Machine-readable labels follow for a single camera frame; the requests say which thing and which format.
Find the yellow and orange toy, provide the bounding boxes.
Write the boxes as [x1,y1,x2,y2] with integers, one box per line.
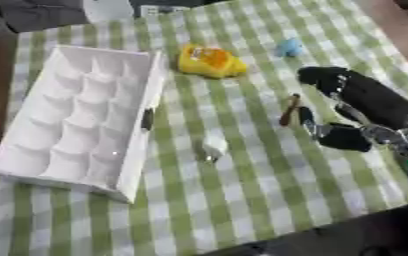
[176,43,250,80]

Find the brown stick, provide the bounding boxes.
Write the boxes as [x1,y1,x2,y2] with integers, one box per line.
[277,93,302,127]

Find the dark grey bag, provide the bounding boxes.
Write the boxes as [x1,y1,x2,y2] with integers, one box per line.
[0,0,91,34]

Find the white paper sheet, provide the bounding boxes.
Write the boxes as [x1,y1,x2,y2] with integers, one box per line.
[81,0,138,24]

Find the small blue toy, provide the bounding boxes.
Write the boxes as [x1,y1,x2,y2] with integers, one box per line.
[275,37,306,58]

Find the white compartment box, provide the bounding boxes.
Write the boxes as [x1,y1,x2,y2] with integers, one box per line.
[0,44,168,204]

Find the small white block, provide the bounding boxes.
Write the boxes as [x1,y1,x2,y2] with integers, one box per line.
[200,137,231,163]

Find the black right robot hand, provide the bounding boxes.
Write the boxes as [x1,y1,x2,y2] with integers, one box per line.
[295,66,408,153]

